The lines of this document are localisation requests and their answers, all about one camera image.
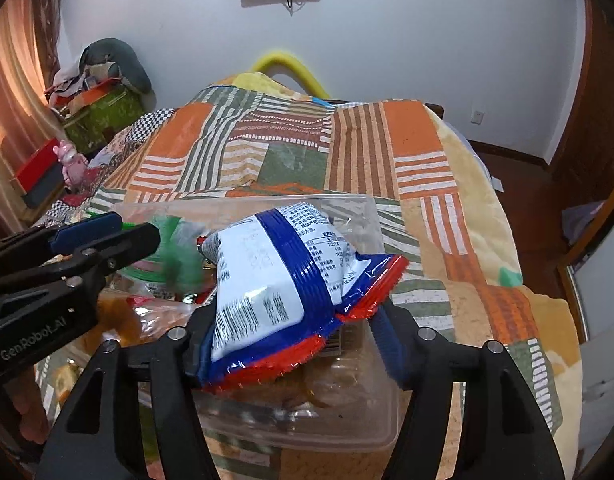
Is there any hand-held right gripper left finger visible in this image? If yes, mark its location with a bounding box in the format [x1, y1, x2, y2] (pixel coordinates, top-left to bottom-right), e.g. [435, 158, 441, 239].
[37, 305, 223, 480]

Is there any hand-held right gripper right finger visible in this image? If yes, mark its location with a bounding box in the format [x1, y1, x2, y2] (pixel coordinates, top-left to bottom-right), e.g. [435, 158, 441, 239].
[369, 302, 565, 480]

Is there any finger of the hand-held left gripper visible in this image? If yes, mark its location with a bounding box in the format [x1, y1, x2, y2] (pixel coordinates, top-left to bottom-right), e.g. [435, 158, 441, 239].
[0, 223, 161, 311]
[0, 212, 124, 276]

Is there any green white snack packet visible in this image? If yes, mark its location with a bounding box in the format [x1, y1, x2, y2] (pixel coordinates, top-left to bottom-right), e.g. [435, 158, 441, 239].
[119, 215, 208, 301]

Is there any clear plastic container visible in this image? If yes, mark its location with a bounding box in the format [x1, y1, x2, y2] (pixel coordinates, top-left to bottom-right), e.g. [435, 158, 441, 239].
[109, 195, 400, 453]

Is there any blue white snack bag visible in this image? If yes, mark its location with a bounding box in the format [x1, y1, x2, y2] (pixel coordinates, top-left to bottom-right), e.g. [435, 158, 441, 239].
[194, 201, 407, 393]

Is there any person's left hand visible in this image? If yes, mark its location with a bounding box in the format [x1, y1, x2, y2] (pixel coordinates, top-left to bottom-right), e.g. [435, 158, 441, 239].
[7, 372, 52, 458]

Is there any dark box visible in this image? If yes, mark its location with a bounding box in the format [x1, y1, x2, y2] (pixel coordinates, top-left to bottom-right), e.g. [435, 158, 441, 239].
[24, 170, 68, 211]

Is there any orange snack packet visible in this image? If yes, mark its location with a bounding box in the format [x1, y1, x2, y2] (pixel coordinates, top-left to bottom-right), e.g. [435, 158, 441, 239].
[94, 292, 193, 348]

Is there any pink plush toy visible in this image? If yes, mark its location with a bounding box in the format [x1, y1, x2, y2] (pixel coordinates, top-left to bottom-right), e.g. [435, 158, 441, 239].
[53, 141, 90, 188]

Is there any red box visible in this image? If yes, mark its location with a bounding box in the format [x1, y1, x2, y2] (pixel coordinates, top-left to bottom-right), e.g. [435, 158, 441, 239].
[14, 150, 62, 193]

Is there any striped orange curtain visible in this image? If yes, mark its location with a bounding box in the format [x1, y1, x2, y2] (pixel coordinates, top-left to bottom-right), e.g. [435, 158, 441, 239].
[0, 0, 62, 241]

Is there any pile of clothes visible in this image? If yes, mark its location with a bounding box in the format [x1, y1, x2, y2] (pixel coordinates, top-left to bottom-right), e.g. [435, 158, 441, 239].
[47, 62, 125, 107]

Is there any grey pillow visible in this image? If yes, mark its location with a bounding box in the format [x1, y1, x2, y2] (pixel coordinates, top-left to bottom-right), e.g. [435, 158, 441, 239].
[82, 37, 152, 93]

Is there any patchwork blanket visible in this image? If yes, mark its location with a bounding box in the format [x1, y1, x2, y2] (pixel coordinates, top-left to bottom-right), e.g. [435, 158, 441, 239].
[32, 72, 583, 480]

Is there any white refrigerator with stickers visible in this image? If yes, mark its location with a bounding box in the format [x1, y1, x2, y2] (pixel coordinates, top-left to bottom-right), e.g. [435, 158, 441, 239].
[572, 255, 614, 411]

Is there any brown patterned curtain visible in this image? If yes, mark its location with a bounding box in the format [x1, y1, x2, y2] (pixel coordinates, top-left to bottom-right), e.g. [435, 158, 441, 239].
[32, 0, 65, 78]

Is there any yellow foam tube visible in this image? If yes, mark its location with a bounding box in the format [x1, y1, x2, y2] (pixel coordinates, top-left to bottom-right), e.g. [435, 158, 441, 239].
[250, 50, 333, 98]

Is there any purple cloth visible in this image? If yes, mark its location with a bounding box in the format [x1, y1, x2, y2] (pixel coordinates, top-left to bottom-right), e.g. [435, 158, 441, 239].
[562, 200, 610, 241]

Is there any wooden door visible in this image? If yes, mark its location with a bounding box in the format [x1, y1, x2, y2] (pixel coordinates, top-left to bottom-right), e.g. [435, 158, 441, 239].
[552, 0, 614, 206]

